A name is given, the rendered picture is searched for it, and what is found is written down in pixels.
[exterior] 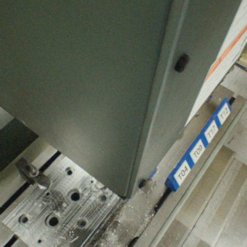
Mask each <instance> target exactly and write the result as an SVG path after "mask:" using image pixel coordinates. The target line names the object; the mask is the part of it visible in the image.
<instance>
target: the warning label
mask: <svg viewBox="0 0 247 247"><path fill-rule="evenodd" d="M246 41H247V23H246V24H245V25H244V26H243V28H242V29H241V30H240V32H239V33H238V35H236V37H235V38H234V39H233V40H232V41H231V42H230V44H229V45H228V47H227V48H226V49H225V50H224V51H223V52H222V53H221V55H220V56H219V57H218V58H217V59H216V61H215V63H213V65H212V66H211V68H210V70H209V72H208V74H207V77H206V79H205V81H204V83H203V85H202V87H201V91H200V93H199V95H198V97H197V99H196V101H195V103H194V106H193V108H192V110H191V112H190V114H189V116H188V118H187V120H186V123H185V125H184V126H186V124H187V123H188V122H189V121H190V119H191V118H192V117H193V115H194V114H195V113H196V112H197V111H198V109H199V108H200V107H201V105H202V103H203V102H204V101H205V100H206V98H207V97H208V96H209V95H210V94H211V93H212V91H213V90H214V88H215V87H216V86H217V84H218V82H219V81H220V80H221V79H222V78H223V77H224V75H225V74H226V73H227V72H228V70H229V69H230V68H231V65H233V63H234V62H235V61H236V59H237V58H238V57H239V55H240V53H241V51H242V50H243V47H244V45H245V43H246Z"/></svg>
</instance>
